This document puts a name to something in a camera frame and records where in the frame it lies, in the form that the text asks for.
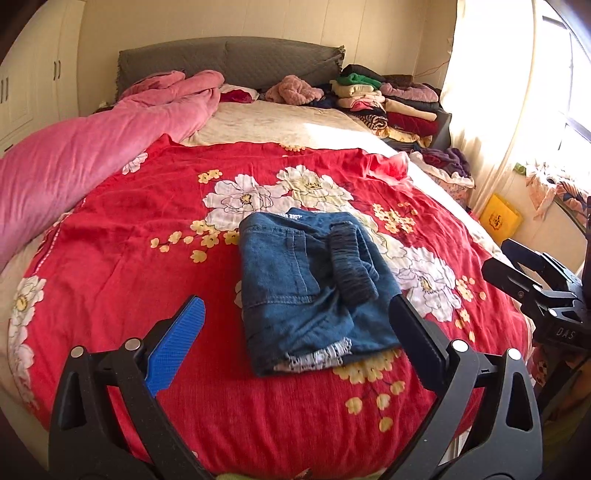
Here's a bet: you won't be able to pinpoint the white curtain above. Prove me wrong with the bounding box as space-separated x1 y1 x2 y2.
438 0 570 217

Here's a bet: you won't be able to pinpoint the stack of folded clothes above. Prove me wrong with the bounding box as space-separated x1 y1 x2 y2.
329 65 448 149

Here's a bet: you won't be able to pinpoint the dark red cloth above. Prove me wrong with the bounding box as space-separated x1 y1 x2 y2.
218 88 260 104

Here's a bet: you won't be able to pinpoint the yellow bag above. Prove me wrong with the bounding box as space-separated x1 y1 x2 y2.
479 193 525 241

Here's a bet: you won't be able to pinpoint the pink quilt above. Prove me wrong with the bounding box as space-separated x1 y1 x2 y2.
0 69 225 273

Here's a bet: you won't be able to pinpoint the pale floral cloth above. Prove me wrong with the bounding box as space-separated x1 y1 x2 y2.
512 159 591 219

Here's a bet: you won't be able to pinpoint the blue denim pants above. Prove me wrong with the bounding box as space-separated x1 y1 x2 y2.
238 208 402 377

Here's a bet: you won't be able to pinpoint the red floral blanket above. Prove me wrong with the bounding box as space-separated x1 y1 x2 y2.
7 134 536 480

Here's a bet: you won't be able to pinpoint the cream wardrobe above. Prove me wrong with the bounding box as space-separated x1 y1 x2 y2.
0 0 88 158

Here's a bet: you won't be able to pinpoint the beige bed sheet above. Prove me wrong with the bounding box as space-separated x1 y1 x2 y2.
182 99 416 153

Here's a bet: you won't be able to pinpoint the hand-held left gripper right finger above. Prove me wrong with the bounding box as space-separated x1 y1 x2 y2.
388 293 544 480

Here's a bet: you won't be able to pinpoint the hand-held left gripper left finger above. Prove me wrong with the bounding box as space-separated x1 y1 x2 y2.
47 295 217 480

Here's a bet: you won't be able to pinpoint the purple cloth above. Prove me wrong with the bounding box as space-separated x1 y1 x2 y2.
422 147 472 178

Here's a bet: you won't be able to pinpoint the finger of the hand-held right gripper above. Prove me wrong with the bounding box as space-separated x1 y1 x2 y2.
481 257 552 311
500 239 561 280

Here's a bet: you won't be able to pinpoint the window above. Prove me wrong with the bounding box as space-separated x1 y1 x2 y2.
531 0 591 155

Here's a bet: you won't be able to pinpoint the grey padded headboard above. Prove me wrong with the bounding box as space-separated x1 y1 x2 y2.
115 36 346 100

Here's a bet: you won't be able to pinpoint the pink fuzzy cloth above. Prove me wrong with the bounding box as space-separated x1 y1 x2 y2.
264 75 325 106

